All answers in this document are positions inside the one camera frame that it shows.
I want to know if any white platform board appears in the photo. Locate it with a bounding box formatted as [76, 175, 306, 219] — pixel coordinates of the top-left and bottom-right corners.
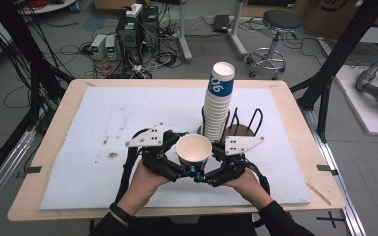
[334, 64, 378, 137]

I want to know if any black box on floor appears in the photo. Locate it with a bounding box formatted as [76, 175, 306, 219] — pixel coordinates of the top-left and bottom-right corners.
[212, 14, 231, 34]

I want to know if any wooden table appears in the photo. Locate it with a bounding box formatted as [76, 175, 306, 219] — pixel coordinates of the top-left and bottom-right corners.
[7, 78, 347, 223]

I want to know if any white round table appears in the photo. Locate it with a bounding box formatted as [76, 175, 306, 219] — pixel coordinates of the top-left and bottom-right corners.
[19, 0, 77, 15]

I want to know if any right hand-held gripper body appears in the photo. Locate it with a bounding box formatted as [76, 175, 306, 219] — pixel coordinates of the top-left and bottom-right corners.
[211, 135, 266, 188]

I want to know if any black frame with cable bundle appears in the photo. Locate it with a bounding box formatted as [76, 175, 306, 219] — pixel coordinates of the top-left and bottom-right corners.
[0, 0, 76, 133]

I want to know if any grey bench power supply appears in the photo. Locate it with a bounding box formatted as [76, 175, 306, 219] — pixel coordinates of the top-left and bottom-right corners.
[90, 33, 108, 61]
[104, 34, 119, 61]

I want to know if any black round stool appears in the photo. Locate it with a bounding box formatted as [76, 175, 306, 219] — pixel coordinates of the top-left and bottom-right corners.
[246, 9, 305, 81]

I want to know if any brown cup holder wire rack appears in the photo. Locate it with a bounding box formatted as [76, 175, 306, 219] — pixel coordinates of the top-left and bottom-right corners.
[196, 107, 265, 143]

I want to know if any stack of paper cups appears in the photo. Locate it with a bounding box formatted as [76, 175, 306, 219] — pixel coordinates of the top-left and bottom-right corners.
[202, 61, 237, 143]

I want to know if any person's left hand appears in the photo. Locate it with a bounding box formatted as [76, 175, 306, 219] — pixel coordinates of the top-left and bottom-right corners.
[116, 160, 172, 218]

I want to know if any blue banded paper cup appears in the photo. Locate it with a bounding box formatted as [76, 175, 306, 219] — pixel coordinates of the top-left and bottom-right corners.
[175, 133, 213, 174]

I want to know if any black wristband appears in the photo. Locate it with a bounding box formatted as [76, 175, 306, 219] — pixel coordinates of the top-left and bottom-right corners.
[108, 201, 135, 225]

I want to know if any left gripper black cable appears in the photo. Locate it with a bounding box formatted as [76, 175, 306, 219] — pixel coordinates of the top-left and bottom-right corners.
[114, 128, 150, 205]

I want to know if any black tape cross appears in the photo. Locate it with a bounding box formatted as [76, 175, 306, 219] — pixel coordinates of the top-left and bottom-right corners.
[315, 210, 347, 229]

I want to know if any cardboard box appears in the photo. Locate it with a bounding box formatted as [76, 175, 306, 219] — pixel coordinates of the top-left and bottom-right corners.
[302, 0, 372, 41]

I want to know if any black computer tower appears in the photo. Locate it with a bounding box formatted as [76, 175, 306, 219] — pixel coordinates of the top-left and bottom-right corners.
[115, 5, 160, 66]

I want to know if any white power strip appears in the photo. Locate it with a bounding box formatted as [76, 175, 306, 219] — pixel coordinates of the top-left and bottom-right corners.
[125, 3, 144, 19]

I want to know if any black metal frame post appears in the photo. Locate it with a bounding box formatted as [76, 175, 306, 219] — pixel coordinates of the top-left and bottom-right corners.
[289, 0, 378, 138]

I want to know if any person's right hand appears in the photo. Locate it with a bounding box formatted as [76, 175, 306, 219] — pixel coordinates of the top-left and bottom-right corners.
[223, 167, 274, 211]

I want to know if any aluminium rail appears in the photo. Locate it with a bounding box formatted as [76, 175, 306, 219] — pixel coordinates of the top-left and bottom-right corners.
[302, 107, 368, 236]
[0, 128, 37, 219]

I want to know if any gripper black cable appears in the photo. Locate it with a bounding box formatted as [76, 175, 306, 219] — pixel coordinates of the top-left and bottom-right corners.
[245, 161, 272, 229]
[114, 128, 150, 205]

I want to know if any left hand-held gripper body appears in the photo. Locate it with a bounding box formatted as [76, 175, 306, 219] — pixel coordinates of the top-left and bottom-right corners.
[125, 122, 185, 182]

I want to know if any white desk leg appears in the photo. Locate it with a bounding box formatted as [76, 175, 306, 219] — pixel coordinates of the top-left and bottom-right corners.
[228, 0, 249, 61]
[176, 0, 194, 64]

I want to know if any tangle of floor cables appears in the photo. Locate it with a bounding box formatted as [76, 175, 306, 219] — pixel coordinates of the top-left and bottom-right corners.
[3, 13, 186, 111]

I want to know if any white table mat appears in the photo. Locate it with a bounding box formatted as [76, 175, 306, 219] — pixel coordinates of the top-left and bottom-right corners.
[38, 86, 312, 211]

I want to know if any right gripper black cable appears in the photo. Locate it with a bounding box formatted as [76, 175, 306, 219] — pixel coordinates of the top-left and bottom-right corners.
[245, 161, 272, 229]

